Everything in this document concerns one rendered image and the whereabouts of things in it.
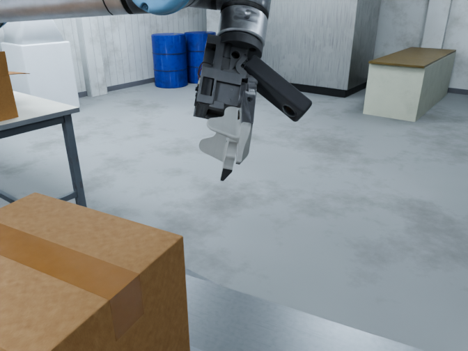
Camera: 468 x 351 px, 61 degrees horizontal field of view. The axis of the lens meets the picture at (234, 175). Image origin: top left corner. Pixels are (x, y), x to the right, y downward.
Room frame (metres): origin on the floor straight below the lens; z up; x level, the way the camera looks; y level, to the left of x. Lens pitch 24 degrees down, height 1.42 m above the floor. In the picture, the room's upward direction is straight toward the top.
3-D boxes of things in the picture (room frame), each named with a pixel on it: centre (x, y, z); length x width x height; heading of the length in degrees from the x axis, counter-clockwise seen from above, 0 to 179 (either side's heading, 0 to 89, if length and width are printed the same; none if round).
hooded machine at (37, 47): (5.31, 2.51, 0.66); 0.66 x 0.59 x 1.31; 143
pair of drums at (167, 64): (7.36, 0.86, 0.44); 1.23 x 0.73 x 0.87; 141
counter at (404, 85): (5.81, -2.57, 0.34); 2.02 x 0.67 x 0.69; 143
